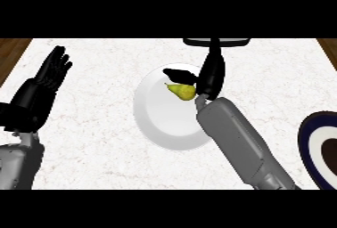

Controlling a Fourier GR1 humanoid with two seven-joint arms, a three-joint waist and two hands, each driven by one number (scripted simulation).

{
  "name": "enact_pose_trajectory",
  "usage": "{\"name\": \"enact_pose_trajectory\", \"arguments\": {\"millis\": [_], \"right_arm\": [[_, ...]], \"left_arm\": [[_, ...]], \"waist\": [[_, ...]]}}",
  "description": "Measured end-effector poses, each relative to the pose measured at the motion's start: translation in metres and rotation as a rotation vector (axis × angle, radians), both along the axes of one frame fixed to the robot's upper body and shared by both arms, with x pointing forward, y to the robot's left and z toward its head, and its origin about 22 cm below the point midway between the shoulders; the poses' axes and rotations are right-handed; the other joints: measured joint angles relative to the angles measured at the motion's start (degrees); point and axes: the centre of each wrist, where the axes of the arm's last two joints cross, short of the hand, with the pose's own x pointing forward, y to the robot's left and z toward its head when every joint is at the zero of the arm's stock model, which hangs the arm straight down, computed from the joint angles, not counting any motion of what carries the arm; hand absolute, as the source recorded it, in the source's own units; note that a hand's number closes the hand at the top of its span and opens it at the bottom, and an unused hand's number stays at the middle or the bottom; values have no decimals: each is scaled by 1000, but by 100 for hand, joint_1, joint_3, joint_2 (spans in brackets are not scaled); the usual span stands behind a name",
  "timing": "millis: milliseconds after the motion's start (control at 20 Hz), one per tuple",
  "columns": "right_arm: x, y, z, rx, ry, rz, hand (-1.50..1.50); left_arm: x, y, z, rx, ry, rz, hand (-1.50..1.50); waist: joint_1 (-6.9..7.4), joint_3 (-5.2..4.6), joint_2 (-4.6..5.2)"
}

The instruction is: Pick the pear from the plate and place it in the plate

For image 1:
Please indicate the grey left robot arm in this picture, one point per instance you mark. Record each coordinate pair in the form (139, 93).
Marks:
(18, 161)

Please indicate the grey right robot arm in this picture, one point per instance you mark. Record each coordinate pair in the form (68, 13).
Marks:
(241, 142)

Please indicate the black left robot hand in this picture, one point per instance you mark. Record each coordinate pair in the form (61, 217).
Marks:
(37, 95)

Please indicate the white oval plate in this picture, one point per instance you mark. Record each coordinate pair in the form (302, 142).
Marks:
(169, 118)

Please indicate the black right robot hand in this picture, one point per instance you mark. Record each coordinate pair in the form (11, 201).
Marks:
(212, 74)

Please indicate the dark blue rimmed plate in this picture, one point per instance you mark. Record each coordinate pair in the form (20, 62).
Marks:
(317, 148)

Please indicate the yellow-green pear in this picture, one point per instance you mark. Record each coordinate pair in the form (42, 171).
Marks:
(184, 91)

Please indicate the black tray-shaped object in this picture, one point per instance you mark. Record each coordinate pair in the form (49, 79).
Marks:
(197, 42)

